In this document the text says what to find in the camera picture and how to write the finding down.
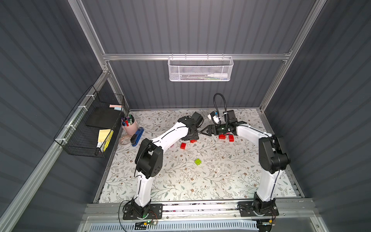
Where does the black cable loop right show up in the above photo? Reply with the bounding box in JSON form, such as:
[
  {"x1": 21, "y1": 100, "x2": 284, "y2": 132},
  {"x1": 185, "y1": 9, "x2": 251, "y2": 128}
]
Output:
[{"x1": 213, "y1": 92, "x2": 229, "y2": 125}]

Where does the black notebook in basket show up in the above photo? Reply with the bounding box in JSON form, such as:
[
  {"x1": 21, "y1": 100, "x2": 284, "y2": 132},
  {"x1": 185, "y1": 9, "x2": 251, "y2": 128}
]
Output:
[{"x1": 86, "y1": 107, "x2": 121, "y2": 129}]

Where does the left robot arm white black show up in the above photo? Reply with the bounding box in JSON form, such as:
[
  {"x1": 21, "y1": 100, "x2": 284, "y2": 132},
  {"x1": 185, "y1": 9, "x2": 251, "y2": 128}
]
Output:
[{"x1": 132, "y1": 112, "x2": 204, "y2": 209}]

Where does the round tape roll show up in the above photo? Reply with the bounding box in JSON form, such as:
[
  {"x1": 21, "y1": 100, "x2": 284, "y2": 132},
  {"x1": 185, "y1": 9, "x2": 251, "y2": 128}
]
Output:
[{"x1": 119, "y1": 134, "x2": 132, "y2": 146}]

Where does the blue stapler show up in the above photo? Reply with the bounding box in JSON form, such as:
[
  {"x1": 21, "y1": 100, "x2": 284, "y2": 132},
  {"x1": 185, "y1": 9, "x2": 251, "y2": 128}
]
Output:
[{"x1": 130, "y1": 127, "x2": 144, "y2": 147}]

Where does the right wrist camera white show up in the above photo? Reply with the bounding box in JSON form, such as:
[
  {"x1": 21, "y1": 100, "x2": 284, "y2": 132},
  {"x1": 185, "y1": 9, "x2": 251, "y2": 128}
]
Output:
[{"x1": 207, "y1": 111, "x2": 221, "y2": 125}]

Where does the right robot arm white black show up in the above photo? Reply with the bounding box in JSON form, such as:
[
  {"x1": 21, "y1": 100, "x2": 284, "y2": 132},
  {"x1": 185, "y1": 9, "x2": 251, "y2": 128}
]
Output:
[{"x1": 201, "y1": 110, "x2": 290, "y2": 216}]

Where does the aluminium rail front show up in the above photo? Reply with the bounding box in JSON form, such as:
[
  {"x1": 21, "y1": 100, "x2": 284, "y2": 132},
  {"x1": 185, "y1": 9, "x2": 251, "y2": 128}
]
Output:
[{"x1": 82, "y1": 198, "x2": 319, "y2": 222}]

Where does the yellow sticky note pad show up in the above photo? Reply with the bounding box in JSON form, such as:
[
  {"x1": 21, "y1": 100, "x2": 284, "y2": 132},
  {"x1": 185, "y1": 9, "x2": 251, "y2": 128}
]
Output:
[{"x1": 97, "y1": 129, "x2": 114, "y2": 152}]

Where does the white wire mesh basket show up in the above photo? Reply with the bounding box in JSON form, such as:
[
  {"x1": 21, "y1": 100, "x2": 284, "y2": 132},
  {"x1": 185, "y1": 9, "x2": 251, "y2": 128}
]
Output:
[{"x1": 168, "y1": 56, "x2": 234, "y2": 82}]

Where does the pink pen cup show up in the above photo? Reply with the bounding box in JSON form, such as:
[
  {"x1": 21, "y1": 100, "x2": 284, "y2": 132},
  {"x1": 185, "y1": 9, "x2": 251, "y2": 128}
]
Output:
[{"x1": 122, "y1": 121, "x2": 139, "y2": 136}]

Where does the white marker in basket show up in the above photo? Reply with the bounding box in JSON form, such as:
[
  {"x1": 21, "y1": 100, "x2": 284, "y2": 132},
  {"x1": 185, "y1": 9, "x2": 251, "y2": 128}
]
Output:
[{"x1": 207, "y1": 73, "x2": 229, "y2": 79}]

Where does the black wire wall basket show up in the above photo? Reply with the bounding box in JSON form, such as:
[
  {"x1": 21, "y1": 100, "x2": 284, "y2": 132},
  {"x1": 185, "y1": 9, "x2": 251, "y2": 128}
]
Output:
[{"x1": 54, "y1": 86, "x2": 126, "y2": 158}]

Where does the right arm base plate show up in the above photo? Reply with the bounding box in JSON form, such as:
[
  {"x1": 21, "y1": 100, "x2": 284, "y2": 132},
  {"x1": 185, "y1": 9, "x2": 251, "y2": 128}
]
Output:
[{"x1": 237, "y1": 200, "x2": 279, "y2": 218}]

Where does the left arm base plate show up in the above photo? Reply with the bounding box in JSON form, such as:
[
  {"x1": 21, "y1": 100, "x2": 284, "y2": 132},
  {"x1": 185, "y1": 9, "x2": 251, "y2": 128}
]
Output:
[{"x1": 121, "y1": 201, "x2": 163, "y2": 220}]

